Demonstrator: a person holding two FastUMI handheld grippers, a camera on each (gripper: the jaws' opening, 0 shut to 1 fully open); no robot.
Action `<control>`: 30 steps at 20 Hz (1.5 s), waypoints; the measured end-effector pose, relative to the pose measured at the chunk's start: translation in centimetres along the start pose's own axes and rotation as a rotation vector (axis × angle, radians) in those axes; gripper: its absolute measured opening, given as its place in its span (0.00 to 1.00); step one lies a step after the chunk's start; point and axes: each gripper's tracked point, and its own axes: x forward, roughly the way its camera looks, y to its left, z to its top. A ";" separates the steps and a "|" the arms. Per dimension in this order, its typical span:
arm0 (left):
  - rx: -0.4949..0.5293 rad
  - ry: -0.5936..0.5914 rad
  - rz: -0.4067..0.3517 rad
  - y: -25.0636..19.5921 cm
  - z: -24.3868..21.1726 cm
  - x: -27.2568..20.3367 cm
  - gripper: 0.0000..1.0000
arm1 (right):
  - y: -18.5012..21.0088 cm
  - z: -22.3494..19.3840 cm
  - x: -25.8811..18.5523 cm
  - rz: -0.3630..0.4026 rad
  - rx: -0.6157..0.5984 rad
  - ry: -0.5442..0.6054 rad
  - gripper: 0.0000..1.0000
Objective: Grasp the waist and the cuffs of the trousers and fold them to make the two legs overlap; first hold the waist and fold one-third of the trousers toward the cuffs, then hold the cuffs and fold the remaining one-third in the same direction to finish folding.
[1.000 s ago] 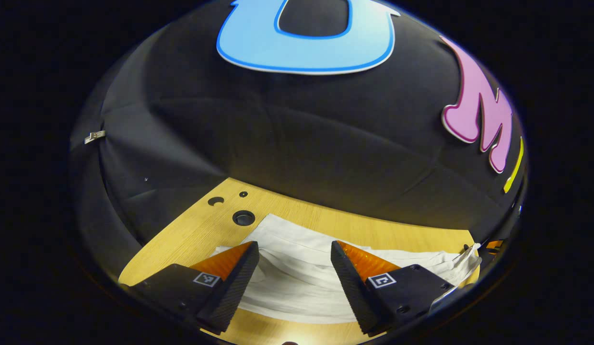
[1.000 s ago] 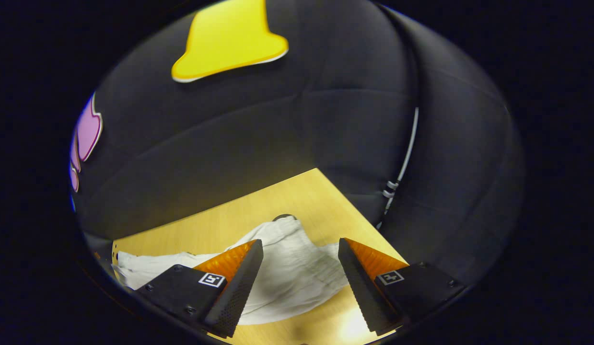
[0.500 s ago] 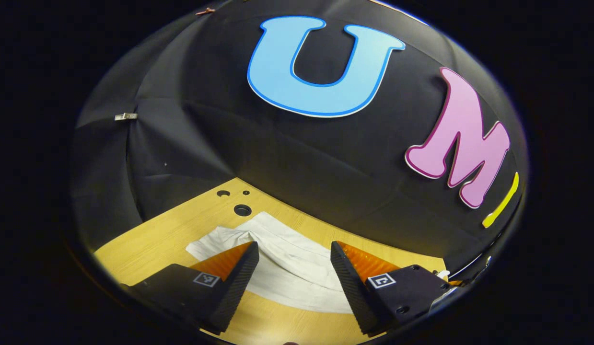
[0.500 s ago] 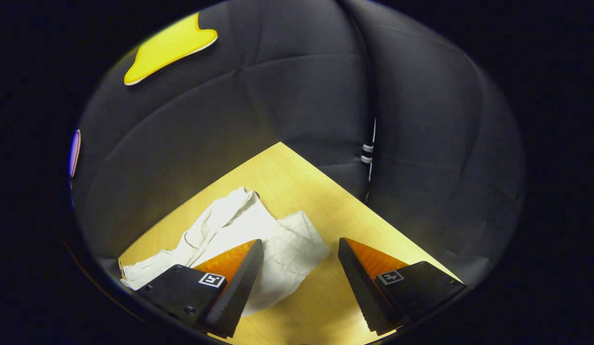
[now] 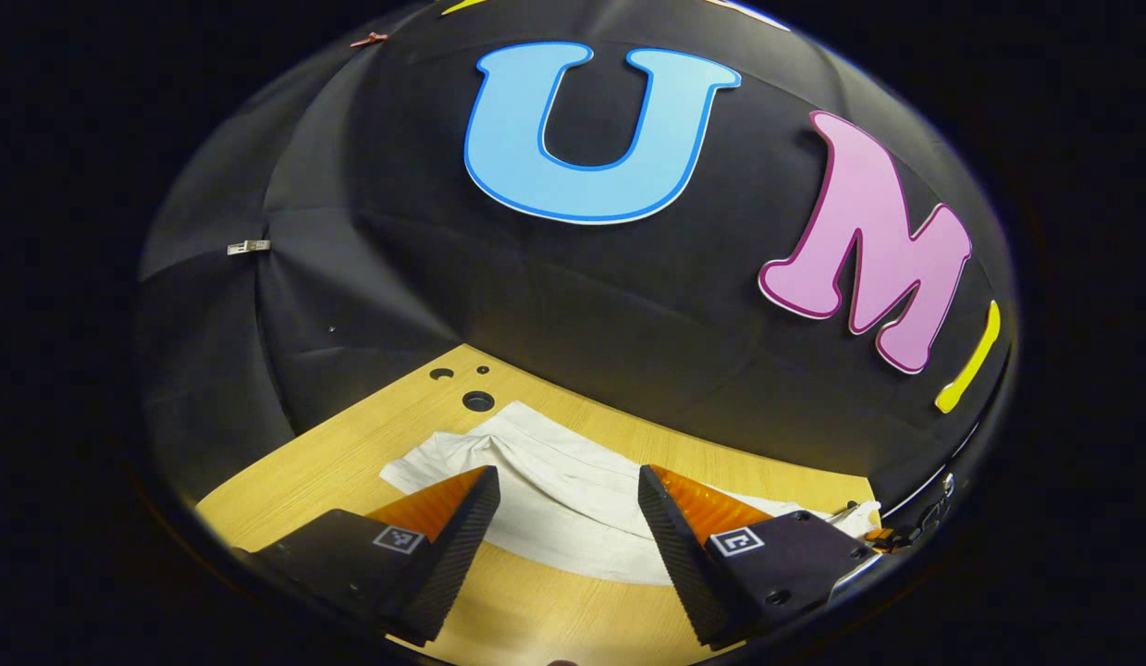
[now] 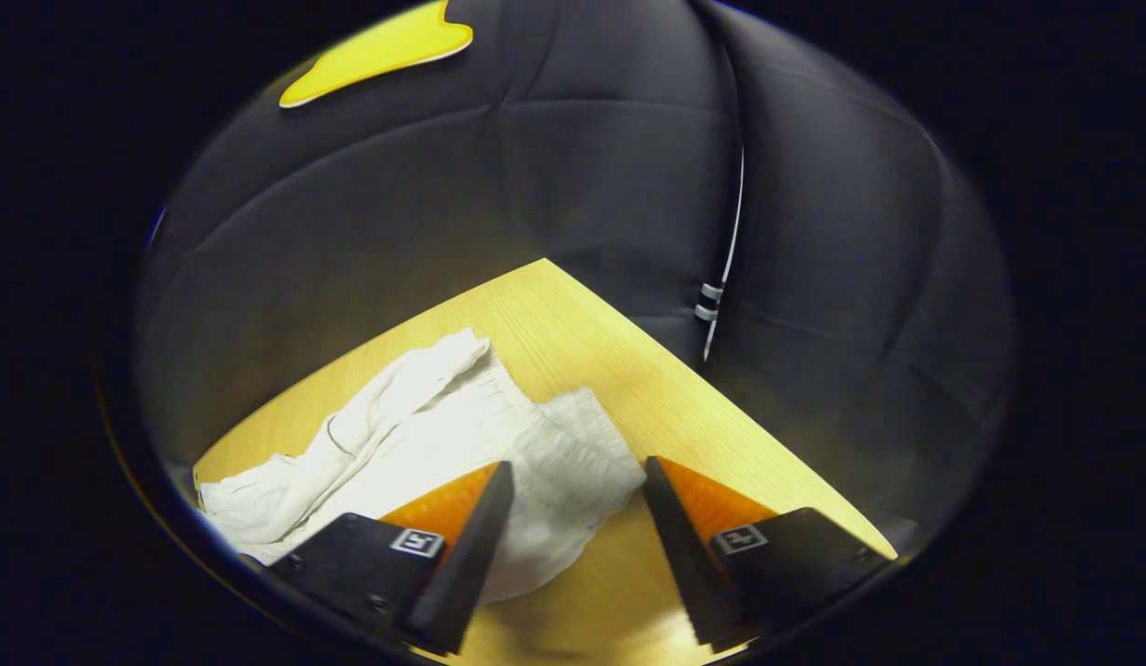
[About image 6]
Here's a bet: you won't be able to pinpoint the white jeans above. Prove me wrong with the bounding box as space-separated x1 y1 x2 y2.
198 328 647 604

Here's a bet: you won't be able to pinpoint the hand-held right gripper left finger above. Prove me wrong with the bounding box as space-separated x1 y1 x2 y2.
267 461 515 656

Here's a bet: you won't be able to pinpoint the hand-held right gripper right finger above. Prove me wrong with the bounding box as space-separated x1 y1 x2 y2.
643 455 897 648

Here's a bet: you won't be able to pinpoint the black backdrop cloth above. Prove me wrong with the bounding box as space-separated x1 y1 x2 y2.
133 0 1013 556

